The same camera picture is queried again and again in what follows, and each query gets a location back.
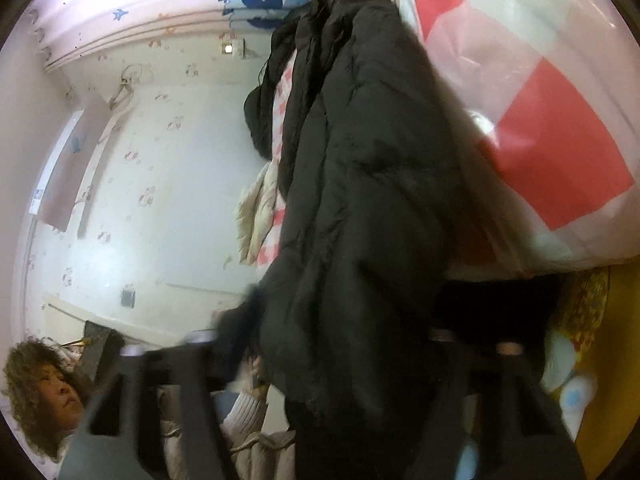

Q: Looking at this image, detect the white air conditioner pipe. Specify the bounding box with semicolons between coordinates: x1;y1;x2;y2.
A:
77;62;153;241

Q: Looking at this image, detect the dark object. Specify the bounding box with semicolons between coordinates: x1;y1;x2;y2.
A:
82;320;126;386

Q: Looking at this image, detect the white and blue object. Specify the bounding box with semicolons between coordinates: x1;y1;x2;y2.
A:
542;332;598;413

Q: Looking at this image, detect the person's left forearm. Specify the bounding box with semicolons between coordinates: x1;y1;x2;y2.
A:
220;389;273;443

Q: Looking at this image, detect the person's head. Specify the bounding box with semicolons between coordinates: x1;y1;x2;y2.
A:
0;337;96;463

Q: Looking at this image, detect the yellow floral cloth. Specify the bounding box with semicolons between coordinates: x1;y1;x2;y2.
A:
542;265;640;480

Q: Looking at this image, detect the person's left hand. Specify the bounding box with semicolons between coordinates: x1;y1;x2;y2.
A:
244;351;270;399

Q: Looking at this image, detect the pink checkered bed cover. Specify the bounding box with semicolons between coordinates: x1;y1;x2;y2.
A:
250;0;640;281

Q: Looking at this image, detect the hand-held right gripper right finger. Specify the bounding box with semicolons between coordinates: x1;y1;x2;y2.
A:
400;327;588;480

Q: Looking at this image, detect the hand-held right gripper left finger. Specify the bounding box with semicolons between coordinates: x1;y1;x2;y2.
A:
59;329;238;480

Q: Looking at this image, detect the cream quilted jacket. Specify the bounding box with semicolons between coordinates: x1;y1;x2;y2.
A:
235;160;288;267

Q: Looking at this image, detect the black hooded coat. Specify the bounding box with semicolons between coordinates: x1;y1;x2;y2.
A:
243;5;326;161

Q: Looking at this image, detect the black puffer jacket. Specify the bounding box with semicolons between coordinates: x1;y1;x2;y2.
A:
215;0;471;480

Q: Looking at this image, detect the person's torso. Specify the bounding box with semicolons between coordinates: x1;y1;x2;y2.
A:
160;395;301;480

